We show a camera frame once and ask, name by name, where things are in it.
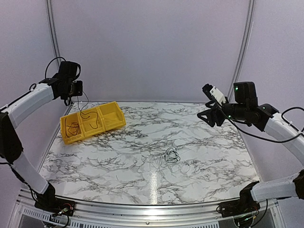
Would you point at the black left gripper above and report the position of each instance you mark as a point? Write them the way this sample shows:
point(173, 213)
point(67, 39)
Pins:
point(79, 91)

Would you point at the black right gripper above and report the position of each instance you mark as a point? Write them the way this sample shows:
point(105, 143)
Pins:
point(208, 113)

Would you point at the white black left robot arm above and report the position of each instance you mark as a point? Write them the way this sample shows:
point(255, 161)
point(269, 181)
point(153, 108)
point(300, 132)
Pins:
point(62, 85)

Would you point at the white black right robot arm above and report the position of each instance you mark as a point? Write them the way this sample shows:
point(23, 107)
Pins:
point(267, 119)

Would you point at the yellow three-compartment plastic bin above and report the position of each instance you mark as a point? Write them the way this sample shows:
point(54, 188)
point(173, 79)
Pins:
point(86, 123)

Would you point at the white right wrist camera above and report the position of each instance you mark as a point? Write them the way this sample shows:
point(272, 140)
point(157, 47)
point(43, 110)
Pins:
point(213, 92)

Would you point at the right aluminium corner post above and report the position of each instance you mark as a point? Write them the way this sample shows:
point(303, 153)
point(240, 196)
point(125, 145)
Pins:
point(243, 48)

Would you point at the aluminium corner post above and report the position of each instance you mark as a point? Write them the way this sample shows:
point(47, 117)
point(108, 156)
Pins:
point(243, 48)
point(52, 27)

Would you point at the left aluminium corner post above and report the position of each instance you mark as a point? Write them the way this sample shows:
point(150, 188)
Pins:
point(52, 27)

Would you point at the aluminium front frame rail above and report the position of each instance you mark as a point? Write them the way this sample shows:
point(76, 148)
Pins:
point(90, 214)

